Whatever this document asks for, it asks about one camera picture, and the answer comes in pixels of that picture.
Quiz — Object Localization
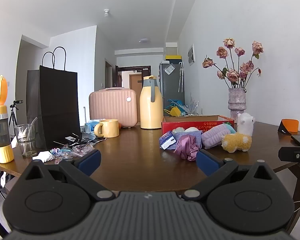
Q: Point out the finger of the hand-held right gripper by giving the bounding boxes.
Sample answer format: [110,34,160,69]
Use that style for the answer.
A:
[278,146,300,172]

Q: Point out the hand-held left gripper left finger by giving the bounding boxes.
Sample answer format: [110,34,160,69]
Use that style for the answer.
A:
[21,149,115,201]

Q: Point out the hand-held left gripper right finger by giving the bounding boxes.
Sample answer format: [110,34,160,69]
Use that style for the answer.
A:
[182,149,278,202]

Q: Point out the purple satin scrunchie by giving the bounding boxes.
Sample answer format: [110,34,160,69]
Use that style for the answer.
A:
[174,134,202,162]

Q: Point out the lilac fluffy headband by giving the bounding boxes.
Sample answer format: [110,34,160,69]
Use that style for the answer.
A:
[201,124,234,149]

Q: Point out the white yellow alpaca plush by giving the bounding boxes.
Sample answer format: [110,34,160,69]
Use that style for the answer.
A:
[221,113,255,153]

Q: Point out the red cardboard box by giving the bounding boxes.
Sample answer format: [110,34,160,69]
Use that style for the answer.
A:
[161,115,235,136]

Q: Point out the pile of clear plastic wrappers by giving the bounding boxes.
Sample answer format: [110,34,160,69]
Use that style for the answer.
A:
[50,141,101,161]

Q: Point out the blue face cloth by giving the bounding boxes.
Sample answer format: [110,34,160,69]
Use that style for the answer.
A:
[174,131,203,148]

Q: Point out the orange black box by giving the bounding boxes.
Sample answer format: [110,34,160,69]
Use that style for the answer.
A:
[277,119,299,135]

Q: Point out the blue tissue pack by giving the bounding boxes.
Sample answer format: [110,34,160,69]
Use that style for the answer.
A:
[84,119,102,133]

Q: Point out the yellow mug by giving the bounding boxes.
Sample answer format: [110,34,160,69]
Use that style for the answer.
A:
[94,119,120,138]

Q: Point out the blue white packet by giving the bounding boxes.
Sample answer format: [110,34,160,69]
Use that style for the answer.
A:
[159,131,177,150]

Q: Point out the crumpled white tissue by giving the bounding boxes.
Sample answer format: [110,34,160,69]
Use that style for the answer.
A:
[32,151,56,163]

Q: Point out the pink hard suitcase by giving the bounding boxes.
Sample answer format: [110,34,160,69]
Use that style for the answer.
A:
[89,87,138,128]

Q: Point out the yellow blue bags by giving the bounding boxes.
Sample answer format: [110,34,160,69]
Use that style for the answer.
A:
[164,99,188,117]

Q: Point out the lilac ceramic vase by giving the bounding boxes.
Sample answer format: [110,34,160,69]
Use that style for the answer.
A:
[228,88,247,124]

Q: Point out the clear glass cup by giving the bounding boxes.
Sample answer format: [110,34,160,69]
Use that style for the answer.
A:
[14,124,38,158]

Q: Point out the black paper bag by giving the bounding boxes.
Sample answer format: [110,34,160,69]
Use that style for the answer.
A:
[26,46,81,150]

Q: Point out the yellow thermos jug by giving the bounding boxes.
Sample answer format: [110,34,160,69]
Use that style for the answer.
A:
[139,75,164,130]

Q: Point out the grey fridge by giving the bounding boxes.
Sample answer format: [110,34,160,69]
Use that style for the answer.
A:
[159,62,185,117]

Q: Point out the clear umbrella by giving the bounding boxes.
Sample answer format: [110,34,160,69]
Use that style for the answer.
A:
[177,62,184,93]

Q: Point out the dried pink roses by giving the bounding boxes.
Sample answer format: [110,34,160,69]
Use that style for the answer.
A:
[202,38,264,89]

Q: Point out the brown door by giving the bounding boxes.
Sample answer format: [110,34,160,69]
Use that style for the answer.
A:
[130,74,142,90]

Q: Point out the yellow bottle with orange lid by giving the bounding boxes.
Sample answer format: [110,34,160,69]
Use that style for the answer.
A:
[0,74,15,164]

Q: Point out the yellow box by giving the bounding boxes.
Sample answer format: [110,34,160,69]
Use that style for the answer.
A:
[165,54,181,64]

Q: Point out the camera tripod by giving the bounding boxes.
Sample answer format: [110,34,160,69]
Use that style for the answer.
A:
[7,100,23,137]

